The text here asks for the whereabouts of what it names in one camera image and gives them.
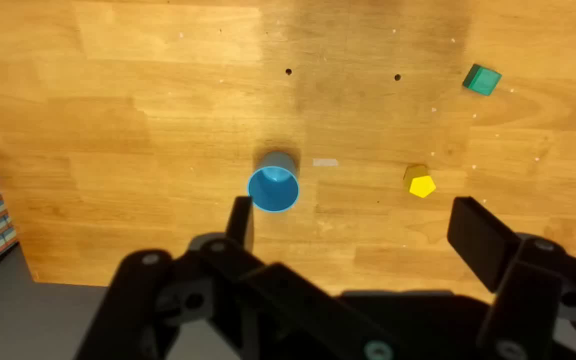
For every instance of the light blue cup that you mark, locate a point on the light blue cup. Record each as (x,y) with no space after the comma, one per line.
(273,189)

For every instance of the small clear tape strip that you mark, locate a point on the small clear tape strip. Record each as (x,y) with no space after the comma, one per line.
(325,162)

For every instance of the yellow pentagon block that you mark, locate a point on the yellow pentagon block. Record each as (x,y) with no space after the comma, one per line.
(422,186)

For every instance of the green cube block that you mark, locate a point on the green cube block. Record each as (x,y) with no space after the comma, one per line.
(483,80)

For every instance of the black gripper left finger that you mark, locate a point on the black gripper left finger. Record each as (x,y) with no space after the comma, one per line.
(241,227)

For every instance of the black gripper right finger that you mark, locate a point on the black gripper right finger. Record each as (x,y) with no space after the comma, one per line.
(481,232)

